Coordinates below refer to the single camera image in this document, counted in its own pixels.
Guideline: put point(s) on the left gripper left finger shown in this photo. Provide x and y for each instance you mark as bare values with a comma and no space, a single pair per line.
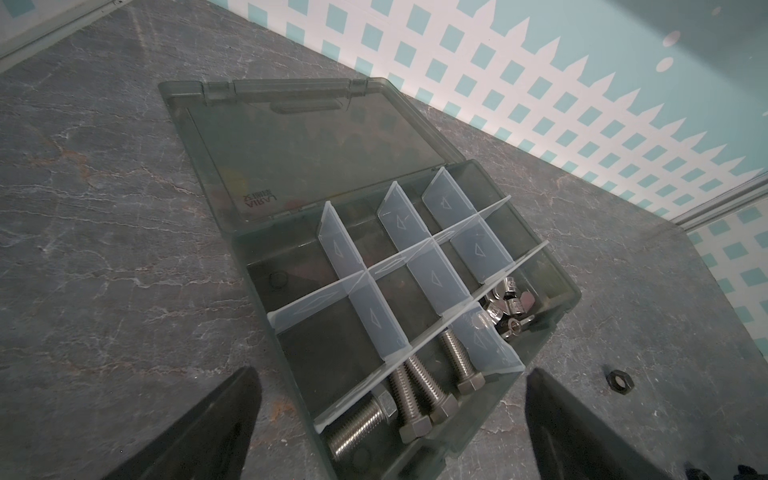
210,441

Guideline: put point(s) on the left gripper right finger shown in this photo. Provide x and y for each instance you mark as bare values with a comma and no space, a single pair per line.
570,442

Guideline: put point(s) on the silver hex bolt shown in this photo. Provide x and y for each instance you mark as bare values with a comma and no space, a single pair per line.
381,408
470,380
415,424
443,405

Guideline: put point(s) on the silver wing nut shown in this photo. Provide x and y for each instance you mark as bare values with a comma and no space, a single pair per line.
507,299
508,326

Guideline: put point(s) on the black hex nut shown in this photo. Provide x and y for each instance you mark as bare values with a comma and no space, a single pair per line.
620,382

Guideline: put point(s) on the grey plastic organizer box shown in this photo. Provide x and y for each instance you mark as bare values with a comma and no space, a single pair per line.
363,234

